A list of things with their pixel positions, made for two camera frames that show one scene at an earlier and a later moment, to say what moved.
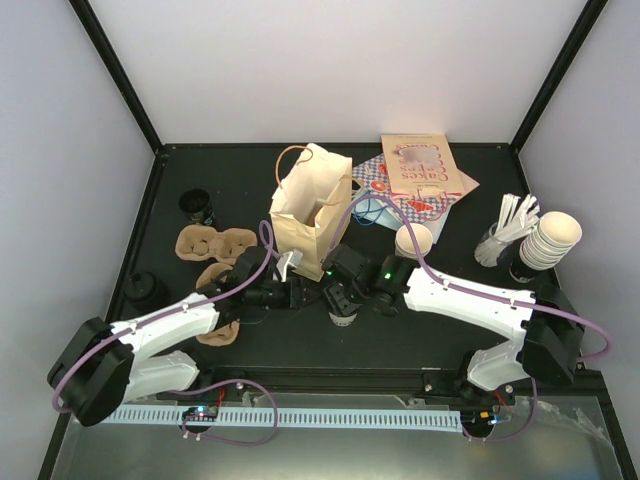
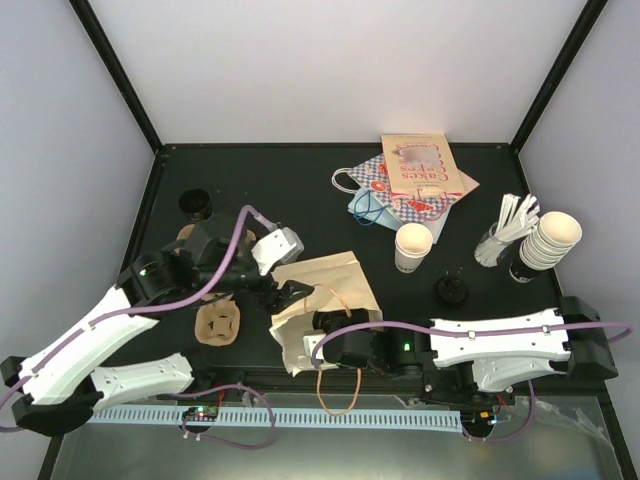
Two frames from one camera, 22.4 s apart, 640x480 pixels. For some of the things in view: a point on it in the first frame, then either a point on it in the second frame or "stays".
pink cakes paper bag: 423,165 stays
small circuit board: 200,413 stays
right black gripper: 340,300 → 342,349
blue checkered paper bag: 421,207 stays
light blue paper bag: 379,212 stays
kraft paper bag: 309,205 → 339,284
